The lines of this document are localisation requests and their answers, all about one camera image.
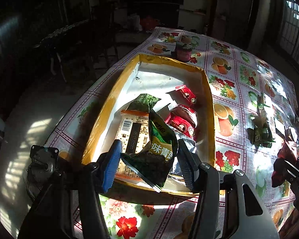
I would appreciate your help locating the red snack packet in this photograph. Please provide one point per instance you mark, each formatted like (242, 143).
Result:
(187, 94)
(184, 119)

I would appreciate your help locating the long orange cracker pack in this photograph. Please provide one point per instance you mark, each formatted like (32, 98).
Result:
(133, 131)

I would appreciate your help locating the small grey electric motor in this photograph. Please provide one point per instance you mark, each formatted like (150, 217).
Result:
(43, 164)

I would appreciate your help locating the green tea snack packet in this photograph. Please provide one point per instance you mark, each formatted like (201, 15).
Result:
(143, 103)

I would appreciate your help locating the floral fruit-print tablecloth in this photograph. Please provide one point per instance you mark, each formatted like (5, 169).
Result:
(236, 78)

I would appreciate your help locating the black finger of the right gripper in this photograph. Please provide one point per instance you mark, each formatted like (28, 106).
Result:
(291, 171)

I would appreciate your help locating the silver foil snack bag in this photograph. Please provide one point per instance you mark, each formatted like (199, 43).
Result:
(182, 165)

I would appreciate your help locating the dark green biscuit packet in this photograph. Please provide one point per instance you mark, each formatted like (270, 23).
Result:
(260, 136)

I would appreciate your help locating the dark jar with pink label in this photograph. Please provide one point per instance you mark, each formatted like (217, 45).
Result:
(183, 51)

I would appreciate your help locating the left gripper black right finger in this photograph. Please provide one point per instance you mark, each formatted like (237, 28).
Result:
(196, 184)

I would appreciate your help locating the small red packet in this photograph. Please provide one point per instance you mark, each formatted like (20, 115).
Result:
(285, 159)

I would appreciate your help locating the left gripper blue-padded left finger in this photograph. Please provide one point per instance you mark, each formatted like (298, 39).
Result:
(108, 165)

